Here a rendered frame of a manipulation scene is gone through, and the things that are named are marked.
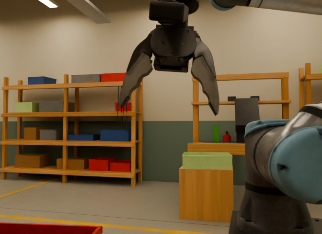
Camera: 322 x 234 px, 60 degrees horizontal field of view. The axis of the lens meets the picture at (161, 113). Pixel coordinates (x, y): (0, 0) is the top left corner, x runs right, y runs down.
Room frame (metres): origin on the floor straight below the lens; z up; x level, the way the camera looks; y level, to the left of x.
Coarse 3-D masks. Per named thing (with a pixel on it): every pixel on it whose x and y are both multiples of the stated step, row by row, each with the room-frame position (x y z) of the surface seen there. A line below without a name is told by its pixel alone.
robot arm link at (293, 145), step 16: (304, 112) 0.45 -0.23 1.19; (320, 112) 0.43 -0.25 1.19; (288, 128) 0.46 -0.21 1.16; (304, 128) 0.42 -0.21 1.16; (320, 128) 0.41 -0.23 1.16; (272, 144) 0.46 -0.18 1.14; (288, 144) 0.41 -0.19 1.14; (304, 144) 0.40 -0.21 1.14; (320, 144) 0.40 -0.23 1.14; (256, 160) 0.53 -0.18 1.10; (272, 160) 0.44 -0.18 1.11; (288, 160) 0.41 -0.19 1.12; (304, 160) 0.40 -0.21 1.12; (320, 160) 0.40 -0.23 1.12; (272, 176) 0.45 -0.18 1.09; (288, 176) 0.41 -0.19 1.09; (304, 176) 0.41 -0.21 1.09; (320, 176) 0.40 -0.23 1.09; (288, 192) 0.43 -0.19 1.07; (304, 192) 0.41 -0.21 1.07; (320, 192) 0.41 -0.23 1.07
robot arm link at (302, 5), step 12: (216, 0) 0.61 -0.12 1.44; (228, 0) 0.59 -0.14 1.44; (240, 0) 0.59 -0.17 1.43; (252, 0) 0.58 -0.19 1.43; (264, 0) 0.58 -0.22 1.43; (276, 0) 0.57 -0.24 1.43; (288, 0) 0.57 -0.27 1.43; (300, 0) 0.57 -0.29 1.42; (312, 0) 0.56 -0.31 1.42; (300, 12) 0.60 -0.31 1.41; (312, 12) 0.59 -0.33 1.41
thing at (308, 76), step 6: (306, 66) 4.61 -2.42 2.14; (300, 72) 5.03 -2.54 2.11; (306, 72) 4.61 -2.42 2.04; (300, 78) 5.00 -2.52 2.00; (306, 78) 4.59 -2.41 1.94; (312, 78) 4.55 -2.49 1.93; (318, 78) 4.53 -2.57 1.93; (300, 84) 5.03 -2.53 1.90; (306, 84) 4.62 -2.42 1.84; (300, 90) 5.03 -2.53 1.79; (306, 90) 4.62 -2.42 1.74; (300, 96) 5.03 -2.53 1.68; (306, 96) 4.63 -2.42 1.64; (300, 102) 5.03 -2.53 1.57; (306, 102) 4.64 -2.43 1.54; (300, 108) 5.03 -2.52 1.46
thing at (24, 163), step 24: (24, 144) 5.83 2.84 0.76; (48, 144) 5.70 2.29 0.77; (72, 144) 5.57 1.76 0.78; (96, 144) 5.45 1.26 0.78; (120, 144) 5.34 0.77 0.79; (0, 168) 5.97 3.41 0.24; (24, 168) 5.89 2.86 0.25; (48, 168) 5.82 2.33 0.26; (72, 168) 5.71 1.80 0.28; (96, 168) 5.54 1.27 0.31; (120, 168) 5.42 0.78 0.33
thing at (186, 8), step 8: (152, 0) 0.35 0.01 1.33; (160, 0) 0.36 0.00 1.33; (168, 0) 0.35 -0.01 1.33; (176, 0) 0.36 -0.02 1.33; (152, 8) 0.35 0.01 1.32; (160, 8) 0.35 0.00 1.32; (168, 8) 0.35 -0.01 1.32; (176, 8) 0.35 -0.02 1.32; (184, 8) 0.35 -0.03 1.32; (152, 16) 0.36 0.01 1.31; (160, 16) 0.35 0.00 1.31; (168, 16) 0.35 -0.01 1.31; (176, 16) 0.35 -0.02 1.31; (184, 16) 0.37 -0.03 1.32; (168, 24) 0.37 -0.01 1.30
